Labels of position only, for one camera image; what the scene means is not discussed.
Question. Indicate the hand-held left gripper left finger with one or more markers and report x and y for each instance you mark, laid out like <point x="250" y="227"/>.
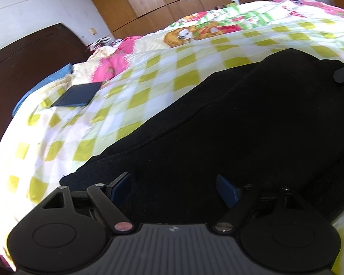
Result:
<point x="121" y="187"/>

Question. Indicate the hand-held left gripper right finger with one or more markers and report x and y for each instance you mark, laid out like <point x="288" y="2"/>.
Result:
<point x="226" y="192"/>

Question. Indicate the black pants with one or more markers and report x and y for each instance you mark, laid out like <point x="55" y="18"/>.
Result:
<point x="232" y="126"/>

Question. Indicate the yellow checked blanket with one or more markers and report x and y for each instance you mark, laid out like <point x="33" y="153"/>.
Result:
<point x="103" y="120"/>

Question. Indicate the dark blue folded cloth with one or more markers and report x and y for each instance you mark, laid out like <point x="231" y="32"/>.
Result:
<point x="76" y="95"/>

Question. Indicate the blue pillow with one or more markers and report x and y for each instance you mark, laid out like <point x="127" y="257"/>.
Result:
<point x="37" y="88"/>

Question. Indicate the cartoon printed quilt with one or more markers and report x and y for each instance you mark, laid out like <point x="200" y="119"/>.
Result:
<point x="218" y="23"/>

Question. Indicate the bedside clutter pile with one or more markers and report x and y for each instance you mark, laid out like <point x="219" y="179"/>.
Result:
<point x="103" y="41"/>

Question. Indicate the dark wooden headboard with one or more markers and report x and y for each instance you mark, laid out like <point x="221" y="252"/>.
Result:
<point x="23" y="71"/>

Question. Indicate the wall socket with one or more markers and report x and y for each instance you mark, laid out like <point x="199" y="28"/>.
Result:
<point x="92" y="31"/>

